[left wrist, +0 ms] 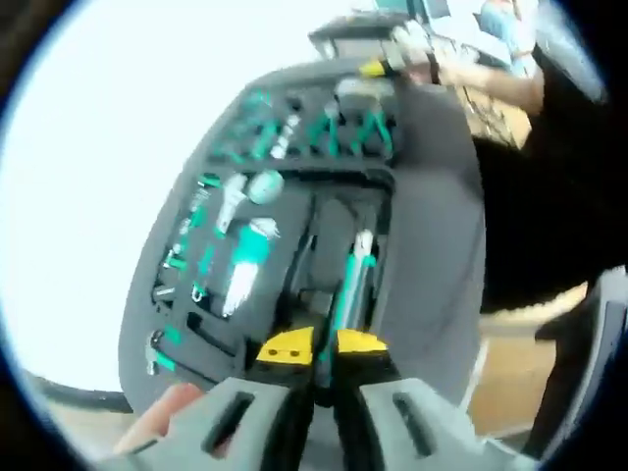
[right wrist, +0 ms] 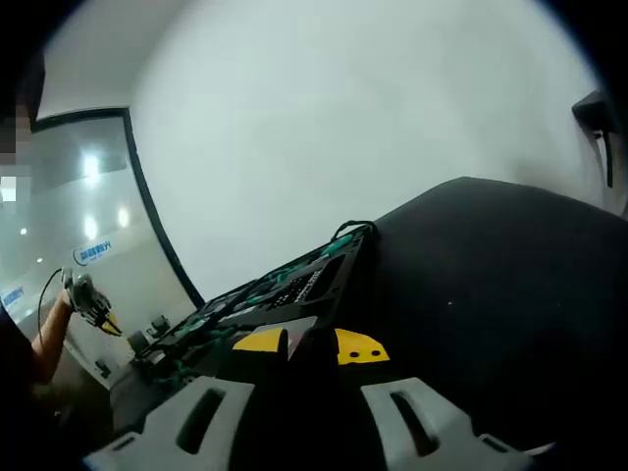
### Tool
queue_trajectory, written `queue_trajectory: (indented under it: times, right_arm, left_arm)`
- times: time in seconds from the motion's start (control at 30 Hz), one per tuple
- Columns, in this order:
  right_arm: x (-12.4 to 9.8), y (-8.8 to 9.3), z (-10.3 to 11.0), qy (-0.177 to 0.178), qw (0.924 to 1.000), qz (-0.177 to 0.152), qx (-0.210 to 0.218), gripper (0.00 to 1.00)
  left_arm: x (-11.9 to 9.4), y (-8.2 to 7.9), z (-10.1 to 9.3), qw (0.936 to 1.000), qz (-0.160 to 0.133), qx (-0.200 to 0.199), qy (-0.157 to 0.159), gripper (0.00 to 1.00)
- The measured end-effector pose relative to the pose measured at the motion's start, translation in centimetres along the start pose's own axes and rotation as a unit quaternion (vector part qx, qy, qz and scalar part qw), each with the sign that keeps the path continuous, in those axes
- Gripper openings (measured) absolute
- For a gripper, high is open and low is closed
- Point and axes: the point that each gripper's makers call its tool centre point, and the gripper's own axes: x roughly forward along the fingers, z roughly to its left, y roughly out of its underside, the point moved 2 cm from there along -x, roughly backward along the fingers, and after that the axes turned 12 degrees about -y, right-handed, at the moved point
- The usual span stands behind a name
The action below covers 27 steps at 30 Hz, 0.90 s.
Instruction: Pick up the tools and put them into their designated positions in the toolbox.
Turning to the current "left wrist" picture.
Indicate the person's right hand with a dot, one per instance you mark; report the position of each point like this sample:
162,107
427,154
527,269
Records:
434,71

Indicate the clear plastic plug box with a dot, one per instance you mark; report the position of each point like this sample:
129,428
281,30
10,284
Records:
358,95

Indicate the black desk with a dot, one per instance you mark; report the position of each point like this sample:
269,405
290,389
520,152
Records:
343,29

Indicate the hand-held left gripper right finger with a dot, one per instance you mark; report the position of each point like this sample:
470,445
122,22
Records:
380,412

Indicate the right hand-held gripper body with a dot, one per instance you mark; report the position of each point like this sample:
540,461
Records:
414,46

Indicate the small silver green tool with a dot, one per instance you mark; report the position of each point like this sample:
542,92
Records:
156,353

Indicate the black toolbox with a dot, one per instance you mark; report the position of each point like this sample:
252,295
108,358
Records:
304,169

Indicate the silver adjustable wrench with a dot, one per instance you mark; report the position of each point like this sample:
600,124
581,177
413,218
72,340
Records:
230,206

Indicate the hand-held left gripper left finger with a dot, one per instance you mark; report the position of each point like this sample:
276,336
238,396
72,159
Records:
265,412

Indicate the person's left hand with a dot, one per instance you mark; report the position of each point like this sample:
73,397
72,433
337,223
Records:
157,417

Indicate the green hex key set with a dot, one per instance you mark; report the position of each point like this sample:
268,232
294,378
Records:
245,275

